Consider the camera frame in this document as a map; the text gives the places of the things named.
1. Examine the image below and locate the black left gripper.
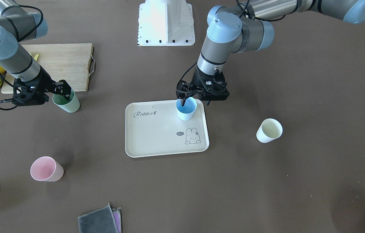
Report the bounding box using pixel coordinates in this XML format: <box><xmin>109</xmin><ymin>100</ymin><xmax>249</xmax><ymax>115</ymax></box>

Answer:
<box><xmin>176</xmin><ymin>67</ymin><xmax>230</xmax><ymax>107</ymax></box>

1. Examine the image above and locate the light blue cup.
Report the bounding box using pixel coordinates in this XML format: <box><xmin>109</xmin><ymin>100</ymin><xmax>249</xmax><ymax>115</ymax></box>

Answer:
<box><xmin>176</xmin><ymin>97</ymin><xmax>197</xmax><ymax>121</ymax></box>

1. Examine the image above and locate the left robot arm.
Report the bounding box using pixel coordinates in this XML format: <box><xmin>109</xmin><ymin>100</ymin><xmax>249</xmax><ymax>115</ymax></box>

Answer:
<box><xmin>176</xmin><ymin>0</ymin><xmax>365</xmax><ymax>106</ymax></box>

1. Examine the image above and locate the cream rabbit tray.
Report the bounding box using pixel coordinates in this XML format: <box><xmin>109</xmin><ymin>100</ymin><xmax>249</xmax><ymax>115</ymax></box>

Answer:
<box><xmin>125</xmin><ymin>99</ymin><xmax>209</xmax><ymax>158</ymax></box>

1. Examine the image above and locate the pink folded cloth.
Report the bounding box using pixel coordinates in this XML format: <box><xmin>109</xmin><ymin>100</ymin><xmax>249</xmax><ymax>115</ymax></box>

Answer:
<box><xmin>112</xmin><ymin>207</ymin><xmax>122</xmax><ymax>233</ymax></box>

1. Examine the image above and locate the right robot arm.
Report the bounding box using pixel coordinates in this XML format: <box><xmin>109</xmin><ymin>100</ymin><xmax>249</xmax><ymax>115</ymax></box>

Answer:
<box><xmin>0</xmin><ymin>0</ymin><xmax>73</xmax><ymax>107</ymax></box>

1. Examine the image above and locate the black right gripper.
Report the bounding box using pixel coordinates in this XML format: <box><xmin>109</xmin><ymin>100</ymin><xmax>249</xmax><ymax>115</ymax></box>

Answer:
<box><xmin>11</xmin><ymin>68</ymin><xmax>71</xmax><ymax>106</ymax></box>

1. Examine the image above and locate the cream white cup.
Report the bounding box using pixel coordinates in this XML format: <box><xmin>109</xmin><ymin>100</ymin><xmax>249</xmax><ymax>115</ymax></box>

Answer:
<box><xmin>256</xmin><ymin>118</ymin><xmax>283</xmax><ymax>143</ymax></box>

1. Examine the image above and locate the grey folded cloth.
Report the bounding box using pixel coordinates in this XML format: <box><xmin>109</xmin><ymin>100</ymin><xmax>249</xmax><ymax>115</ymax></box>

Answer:
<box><xmin>78</xmin><ymin>205</ymin><xmax>117</xmax><ymax>233</ymax></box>

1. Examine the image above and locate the pink cup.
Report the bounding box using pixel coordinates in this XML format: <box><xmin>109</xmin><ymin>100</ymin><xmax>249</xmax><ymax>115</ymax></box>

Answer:
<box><xmin>30</xmin><ymin>156</ymin><xmax>64</xmax><ymax>182</ymax></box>

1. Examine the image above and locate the bamboo cutting board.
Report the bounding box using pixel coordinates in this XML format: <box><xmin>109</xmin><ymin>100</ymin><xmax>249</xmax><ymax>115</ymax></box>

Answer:
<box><xmin>1</xmin><ymin>43</ymin><xmax>96</xmax><ymax>94</ymax></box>

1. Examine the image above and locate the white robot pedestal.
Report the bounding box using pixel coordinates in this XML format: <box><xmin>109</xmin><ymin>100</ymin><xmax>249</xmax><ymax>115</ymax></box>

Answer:
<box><xmin>137</xmin><ymin>0</ymin><xmax>195</xmax><ymax>46</ymax></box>

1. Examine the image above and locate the mint green cup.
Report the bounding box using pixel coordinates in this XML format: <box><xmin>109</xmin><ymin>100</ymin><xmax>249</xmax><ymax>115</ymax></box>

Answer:
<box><xmin>52</xmin><ymin>89</ymin><xmax>80</xmax><ymax>113</ymax></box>

